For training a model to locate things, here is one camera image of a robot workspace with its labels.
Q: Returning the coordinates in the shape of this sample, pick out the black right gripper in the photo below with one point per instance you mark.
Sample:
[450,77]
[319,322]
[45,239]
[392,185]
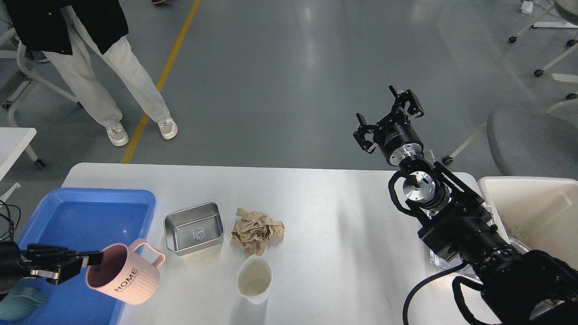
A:
[393,134]

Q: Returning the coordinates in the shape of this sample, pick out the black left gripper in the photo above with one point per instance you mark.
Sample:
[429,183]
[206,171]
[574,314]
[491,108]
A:
[12,269]

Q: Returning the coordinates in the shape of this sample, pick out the pink ribbed HOME mug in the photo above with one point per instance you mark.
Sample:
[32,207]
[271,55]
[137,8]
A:
[125,275]

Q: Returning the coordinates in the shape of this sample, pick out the stainless steel rectangular box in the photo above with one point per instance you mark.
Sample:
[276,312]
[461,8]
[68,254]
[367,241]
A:
[193,229]

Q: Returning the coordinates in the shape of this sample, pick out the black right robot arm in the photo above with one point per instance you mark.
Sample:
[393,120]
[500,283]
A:
[531,288]

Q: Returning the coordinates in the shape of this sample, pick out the blue plastic tray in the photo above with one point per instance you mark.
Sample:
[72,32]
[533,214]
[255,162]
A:
[84,219]

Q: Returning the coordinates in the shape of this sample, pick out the white side table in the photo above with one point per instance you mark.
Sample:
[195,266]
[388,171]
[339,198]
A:
[13,142]

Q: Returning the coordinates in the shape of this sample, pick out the crumpled brown paper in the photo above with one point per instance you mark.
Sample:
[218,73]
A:
[254,230]

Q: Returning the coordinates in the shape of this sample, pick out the white chair left background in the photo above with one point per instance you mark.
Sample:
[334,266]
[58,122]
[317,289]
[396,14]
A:
[22,83]

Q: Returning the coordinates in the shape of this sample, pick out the beige plastic bin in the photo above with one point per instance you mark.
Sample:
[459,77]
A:
[541,212]

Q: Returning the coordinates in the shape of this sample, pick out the white paper cup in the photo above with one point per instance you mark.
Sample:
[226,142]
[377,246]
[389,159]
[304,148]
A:
[254,279]

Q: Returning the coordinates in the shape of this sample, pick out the person in white trousers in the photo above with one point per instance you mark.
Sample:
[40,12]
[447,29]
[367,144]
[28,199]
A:
[65,30]

